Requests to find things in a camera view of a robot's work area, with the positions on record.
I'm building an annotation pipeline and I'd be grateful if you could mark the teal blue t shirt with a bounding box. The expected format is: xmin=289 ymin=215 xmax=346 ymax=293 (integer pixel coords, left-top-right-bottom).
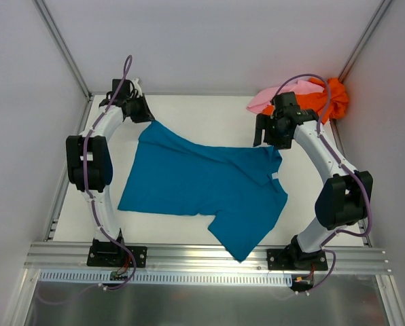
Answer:
xmin=118 ymin=122 xmax=288 ymax=261

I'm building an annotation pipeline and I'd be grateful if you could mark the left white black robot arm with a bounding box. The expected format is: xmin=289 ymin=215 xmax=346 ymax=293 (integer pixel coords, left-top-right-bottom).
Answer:
xmin=66 ymin=78 xmax=154 ymax=270

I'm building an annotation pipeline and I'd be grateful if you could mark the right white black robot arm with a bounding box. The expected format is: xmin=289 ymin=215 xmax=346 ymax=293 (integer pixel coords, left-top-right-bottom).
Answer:
xmin=253 ymin=92 xmax=373 ymax=271

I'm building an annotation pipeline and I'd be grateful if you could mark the pink t shirt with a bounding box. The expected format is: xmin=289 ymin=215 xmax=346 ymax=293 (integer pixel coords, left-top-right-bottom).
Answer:
xmin=247 ymin=80 xmax=324 ymax=114

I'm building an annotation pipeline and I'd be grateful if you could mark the orange t shirt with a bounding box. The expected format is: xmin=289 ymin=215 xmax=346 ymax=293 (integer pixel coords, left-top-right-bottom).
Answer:
xmin=262 ymin=76 xmax=350 ymax=120

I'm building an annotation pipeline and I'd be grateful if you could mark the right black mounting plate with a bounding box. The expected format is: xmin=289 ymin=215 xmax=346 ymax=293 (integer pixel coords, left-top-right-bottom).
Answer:
xmin=266 ymin=246 xmax=328 ymax=271

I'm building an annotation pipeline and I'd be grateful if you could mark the black mounting plate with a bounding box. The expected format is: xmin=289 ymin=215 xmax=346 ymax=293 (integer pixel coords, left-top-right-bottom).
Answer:
xmin=266 ymin=246 xmax=328 ymax=271
xmin=86 ymin=245 xmax=147 ymax=268

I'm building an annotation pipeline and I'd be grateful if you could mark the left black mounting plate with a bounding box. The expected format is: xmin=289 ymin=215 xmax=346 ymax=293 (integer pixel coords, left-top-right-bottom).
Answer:
xmin=86 ymin=245 xmax=147 ymax=268

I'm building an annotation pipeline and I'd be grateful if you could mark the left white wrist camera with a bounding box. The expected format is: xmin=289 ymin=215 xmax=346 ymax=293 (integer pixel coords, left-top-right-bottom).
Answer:
xmin=130 ymin=78 xmax=143 ymax=98

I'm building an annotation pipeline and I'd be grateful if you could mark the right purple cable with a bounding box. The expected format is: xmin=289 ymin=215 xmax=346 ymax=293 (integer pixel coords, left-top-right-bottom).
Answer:
xmin=273 ymin=73 xmax=375 ymax=296

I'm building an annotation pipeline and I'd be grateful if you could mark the right aluminium corner post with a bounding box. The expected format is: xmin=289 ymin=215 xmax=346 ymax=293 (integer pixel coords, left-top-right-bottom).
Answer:
xmin=338 ymin=0 xmax=394 ymax=83

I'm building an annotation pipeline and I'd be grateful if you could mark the aluminium corner post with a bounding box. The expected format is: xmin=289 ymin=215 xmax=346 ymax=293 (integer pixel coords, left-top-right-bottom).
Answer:
xmin=32 ymin=0 xmax=92 ymax=99
xmin=338 ymin=0 xmax=394 ymax=83

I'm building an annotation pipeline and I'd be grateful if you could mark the left aluminium corner post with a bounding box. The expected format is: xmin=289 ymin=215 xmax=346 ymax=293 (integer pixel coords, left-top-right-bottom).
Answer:
xmin=32 ymin=0 xmax=92 ymax=99

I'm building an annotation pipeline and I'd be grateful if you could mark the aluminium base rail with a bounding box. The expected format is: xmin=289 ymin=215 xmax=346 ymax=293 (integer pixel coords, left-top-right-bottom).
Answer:
xmin=24 ymin=241 xmax=393 ymax=275

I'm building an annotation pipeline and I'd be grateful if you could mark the white slotted cable duct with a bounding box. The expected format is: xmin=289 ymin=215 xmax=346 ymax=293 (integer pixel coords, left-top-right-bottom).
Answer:
xmin=38 ymin=269 xmax=292 ymax=287

